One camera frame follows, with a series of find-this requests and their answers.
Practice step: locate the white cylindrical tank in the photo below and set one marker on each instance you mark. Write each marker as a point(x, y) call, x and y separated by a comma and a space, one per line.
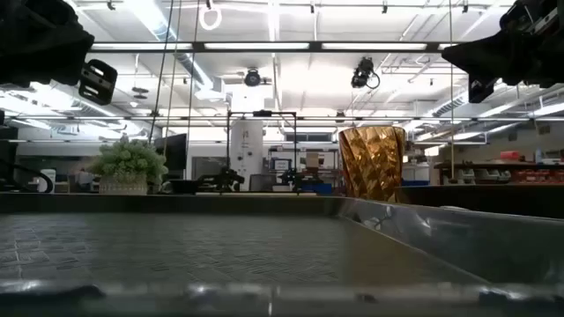
point(246, 149)

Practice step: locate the storage shelf with bins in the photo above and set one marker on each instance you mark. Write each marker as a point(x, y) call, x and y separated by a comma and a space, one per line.
point(506, 166)

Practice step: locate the white container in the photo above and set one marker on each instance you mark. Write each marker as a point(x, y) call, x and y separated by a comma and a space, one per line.
point(47, 180)

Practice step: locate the blue bin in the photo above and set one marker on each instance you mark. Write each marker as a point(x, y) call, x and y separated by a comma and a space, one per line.
point(317, 188)

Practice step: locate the black computer monitor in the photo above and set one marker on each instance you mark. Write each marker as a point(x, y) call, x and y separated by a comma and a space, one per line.
point(174, 154)

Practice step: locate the background robot station frame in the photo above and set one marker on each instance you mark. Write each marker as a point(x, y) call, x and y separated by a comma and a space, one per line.
point(262, 113)

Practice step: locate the black overhead camera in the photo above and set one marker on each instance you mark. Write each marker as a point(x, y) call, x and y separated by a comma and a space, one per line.
point(363, 72)

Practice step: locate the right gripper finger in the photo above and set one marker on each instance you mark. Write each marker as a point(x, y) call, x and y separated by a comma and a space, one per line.
point(480, 91)
point(515, 57)

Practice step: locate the amber faceted cup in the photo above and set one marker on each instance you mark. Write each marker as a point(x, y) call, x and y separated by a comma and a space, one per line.
point(372, 163)

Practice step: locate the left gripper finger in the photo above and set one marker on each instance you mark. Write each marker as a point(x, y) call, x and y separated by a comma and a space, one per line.
point(39, 39)
point(98, 82)

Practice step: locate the green potted plant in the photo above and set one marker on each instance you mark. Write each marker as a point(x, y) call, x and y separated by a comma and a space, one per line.
point(128, 160)

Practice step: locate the round black ceiling camera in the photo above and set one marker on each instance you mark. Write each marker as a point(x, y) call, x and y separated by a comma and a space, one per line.
point(252, 78)

